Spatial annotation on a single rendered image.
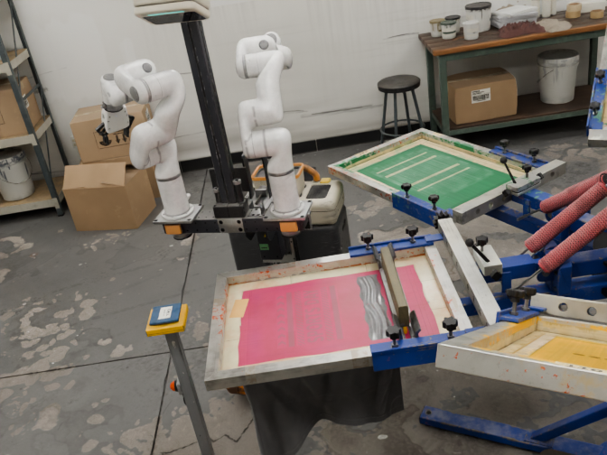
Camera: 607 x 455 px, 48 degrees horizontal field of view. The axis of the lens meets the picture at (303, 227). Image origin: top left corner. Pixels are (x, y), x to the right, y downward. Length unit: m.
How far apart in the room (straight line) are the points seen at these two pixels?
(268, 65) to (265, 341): 0.94
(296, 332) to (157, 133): 0.84
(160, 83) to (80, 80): 3.73
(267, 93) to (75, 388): 2.11
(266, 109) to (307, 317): 0.72
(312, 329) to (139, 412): 1.59
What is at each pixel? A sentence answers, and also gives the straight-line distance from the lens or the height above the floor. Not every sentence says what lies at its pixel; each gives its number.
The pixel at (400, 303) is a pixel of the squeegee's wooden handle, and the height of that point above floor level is 1.06.
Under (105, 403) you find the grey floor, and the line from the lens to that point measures 3.68.
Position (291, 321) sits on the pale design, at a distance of 2.19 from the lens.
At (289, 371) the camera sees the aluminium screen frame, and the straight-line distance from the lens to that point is 1.97.
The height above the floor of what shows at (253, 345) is 0.96.
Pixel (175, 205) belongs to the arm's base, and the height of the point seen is 1.19.
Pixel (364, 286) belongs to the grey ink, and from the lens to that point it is 2.30.
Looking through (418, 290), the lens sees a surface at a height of 0.96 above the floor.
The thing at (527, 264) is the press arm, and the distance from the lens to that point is 2.22.
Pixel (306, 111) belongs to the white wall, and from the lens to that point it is 5.90.
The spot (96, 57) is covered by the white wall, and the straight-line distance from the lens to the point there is 5.93.
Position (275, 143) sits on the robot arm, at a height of 1.41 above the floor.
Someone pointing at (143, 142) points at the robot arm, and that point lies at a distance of 2.38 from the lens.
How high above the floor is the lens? 2.23
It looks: 28 degrees down
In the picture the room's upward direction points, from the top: 10 degrees counter-clockwise
